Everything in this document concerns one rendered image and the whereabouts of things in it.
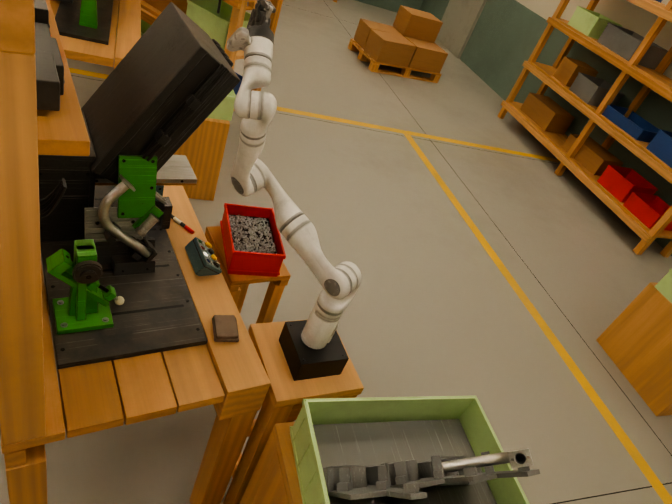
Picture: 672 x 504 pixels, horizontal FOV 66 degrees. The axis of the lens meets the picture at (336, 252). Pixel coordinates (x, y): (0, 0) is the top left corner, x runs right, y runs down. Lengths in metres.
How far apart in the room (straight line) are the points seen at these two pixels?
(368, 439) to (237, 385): 0.44
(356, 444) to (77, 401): 0.80
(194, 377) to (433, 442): 0.79
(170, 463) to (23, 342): 1.38
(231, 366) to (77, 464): 1.02
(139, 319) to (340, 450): 0.73
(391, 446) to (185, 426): 1.15
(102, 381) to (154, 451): 0.95
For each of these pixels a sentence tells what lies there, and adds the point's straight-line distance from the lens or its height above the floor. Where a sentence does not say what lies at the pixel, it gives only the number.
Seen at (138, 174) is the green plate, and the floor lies 1.22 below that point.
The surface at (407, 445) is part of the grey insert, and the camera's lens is 1.76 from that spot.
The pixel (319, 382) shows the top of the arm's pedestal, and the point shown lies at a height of 0.85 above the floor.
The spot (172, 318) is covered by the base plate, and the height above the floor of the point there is 0.90.
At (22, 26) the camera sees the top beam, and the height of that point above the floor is 1.89.
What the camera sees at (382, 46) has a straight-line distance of 7.52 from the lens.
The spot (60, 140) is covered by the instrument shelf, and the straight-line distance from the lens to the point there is 1.27.
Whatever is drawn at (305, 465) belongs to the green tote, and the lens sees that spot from 1.57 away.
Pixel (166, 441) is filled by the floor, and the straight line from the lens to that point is 2.54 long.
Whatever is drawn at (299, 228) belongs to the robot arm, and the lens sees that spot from 1.53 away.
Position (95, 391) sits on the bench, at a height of 0.88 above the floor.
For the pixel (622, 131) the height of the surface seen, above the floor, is 0.85.
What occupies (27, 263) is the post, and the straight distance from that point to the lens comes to 1.07.
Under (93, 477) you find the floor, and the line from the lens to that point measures 2.46.
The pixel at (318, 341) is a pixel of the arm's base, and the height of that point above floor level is 0.98.
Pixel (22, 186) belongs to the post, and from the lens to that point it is 0.97.
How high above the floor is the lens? 2.19
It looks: 36 degrees down
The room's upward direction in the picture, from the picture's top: 23 degrees clockwise
